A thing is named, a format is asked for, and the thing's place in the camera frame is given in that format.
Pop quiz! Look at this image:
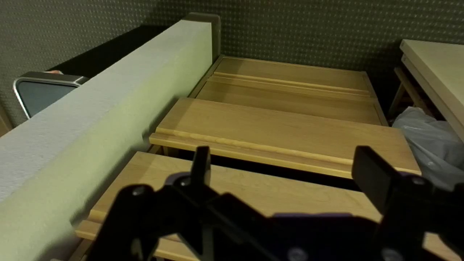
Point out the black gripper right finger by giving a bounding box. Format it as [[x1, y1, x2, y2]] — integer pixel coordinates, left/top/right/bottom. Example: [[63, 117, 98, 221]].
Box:
[[352, 146, 402, 214]]

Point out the light wood top drawer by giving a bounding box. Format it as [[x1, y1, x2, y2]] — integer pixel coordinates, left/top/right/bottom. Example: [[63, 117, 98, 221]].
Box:
[[194, 56, 388, 124]]

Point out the light wooden side table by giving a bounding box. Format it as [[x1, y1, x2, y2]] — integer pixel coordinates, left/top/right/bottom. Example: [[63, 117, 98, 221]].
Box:
[[399, 39, 464, 139]]

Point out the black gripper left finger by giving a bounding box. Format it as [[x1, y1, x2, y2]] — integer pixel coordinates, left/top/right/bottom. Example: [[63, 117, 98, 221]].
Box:
[[191, 146, 211, 186]]

